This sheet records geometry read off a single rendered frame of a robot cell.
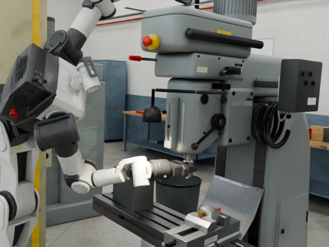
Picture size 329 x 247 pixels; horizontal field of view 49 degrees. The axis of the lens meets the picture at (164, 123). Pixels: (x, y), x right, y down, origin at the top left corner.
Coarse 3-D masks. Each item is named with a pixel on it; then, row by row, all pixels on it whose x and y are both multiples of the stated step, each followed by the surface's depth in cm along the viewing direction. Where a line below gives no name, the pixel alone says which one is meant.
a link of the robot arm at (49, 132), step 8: (64, 120) 134; (40, 128) 131; (48, 128) 131; (56, 128) 131; (64, 128) 131; (40, 136) 129; (48, 136) 130; (56, 136) 131; (64, 136) 131; (72, 136) 132; (48, 144) 131; (56, 144) 132; (64, 144) 134; (72, 144) 136; (56, 152) 138; (64, 152) 137; (72, 152) 139
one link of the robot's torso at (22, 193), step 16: (0, 128) 158; (0, 144) 158; (32, 144) 171; (0, 160) 162; (16, 160) 160; (32, 160) 168; (0, 176) 166; (16, 176) 160; (32, 176) 168; (0, 192) 164; (16, 192) 161; (32, 192) 169; (16, 208) 161; (32, 208) 170
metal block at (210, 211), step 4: (200, 208) 151; (204, 208) 150; (208, 208) 150; (212, 208) 150; (216, 208) 151; (204, 212) 149; (208, 212) 148; (212, 212) 147; (216, 212) 149; (208, 216) 148; (212, 216) 147; (216, 216) 149; (216, 220) 150
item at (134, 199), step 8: (120, 184) 187; (128, 184) 181; (152, 184) 183; (120, 192) 188; (128, 192) 181; (136, 192) 177; (144, 192) 180; (152, 192) 183; (120, 200) 188; (128, 200) 181; (136, 200) 178; (144, 200) 181; (152, 200) 184; (128, 208) 182; (136, 208) 179; (144, 208) 182
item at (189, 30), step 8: (192, 32) 128; (200, 32) 131; (208, 32) 134; (208, 40) 135; (216, 40) 138; (224, 40) 140; (232, 40) 143; (240, 40) 146; (248, 40) 150; (256, 40) 154; (256, 48) 156
